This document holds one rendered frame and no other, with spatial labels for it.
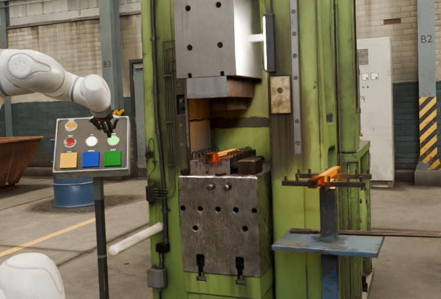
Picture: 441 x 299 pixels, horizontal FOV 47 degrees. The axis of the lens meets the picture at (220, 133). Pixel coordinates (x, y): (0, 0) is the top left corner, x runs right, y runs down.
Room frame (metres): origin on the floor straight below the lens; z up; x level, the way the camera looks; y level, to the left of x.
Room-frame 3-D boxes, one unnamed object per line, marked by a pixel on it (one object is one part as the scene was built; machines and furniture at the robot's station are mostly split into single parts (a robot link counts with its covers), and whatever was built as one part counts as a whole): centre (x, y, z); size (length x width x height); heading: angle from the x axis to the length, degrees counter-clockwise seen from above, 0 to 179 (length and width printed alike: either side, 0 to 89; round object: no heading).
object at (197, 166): (2.55, -0.02, 0.96); 0.42 x 0.20 x 0.09; 159
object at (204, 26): (2.54, -0.06, 1.56); 0.42 x 0.39 x 0.40; 159
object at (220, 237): (2.54, -0.07, 0.69); 0.56 x 0.38 x 0.45; 159
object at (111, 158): (2.36, 0.50, 1.01); 0.07 x 0.05 x 0.07; 94
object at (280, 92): (2.37, -0.28, 1.27); 0.09 x 0.02 x 0.17; 69
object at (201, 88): (2.55, -0.02, 1.32); 0.42 x 0.20 x 0.10; 159
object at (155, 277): (2.59, 0.35, 0.36); 0.09 x 0.07 x 0.12; 69
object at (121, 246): (2.39, 0.41, 0.62); 0.44 x 0.05 x 0.05; 159
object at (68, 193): (6.85, 1.98, 0.44); 0.59 x 0.59 x 0.88
